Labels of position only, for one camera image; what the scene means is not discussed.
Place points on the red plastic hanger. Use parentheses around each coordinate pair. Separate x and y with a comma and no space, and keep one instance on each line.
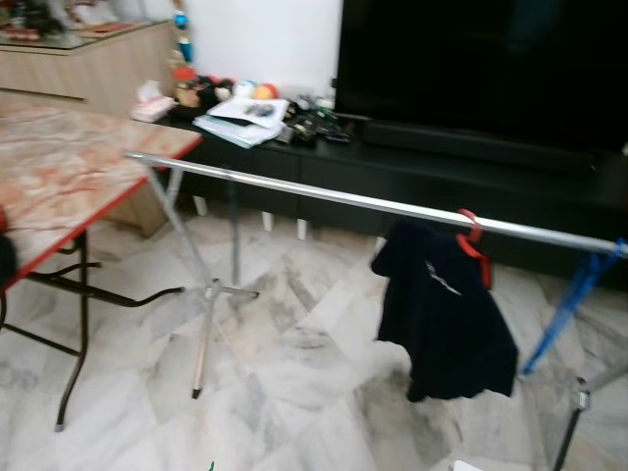
(481,265)

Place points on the navy shirt white print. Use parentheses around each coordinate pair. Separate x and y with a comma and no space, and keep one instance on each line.
(442,324)

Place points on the blue plastic hanger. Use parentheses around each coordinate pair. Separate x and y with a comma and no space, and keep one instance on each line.
(569,304)

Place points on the black soundbar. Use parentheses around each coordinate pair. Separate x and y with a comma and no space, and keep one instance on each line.
(471,147)

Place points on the black television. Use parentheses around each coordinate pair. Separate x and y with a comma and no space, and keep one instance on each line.
(471,59)

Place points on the black TV cabinet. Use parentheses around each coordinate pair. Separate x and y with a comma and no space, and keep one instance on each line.
(324,169)

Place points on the black electronic gadgets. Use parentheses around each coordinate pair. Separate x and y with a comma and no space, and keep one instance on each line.
(319,123)

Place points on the orange ball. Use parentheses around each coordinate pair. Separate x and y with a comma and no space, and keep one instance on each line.
(267,91)

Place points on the white paper stack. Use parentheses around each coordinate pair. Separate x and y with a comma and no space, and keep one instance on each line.
(245,118)

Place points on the white ball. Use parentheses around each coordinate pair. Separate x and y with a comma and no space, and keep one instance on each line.
(243,88)

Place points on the red lid jar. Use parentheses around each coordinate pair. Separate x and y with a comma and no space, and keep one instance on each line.
(184,93)

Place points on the blue trophy figurine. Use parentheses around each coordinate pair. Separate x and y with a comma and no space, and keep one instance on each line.
(183,44)

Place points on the white tissue pack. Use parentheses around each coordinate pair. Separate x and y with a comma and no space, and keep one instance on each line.
(152,106)

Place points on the marble pattern folding table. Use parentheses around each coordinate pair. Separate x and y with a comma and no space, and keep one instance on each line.
(69,167)

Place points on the light wooden sideboard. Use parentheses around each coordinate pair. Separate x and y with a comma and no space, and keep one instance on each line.
(78,74)

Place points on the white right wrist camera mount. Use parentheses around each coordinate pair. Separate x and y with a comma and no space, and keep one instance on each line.
(466,466)

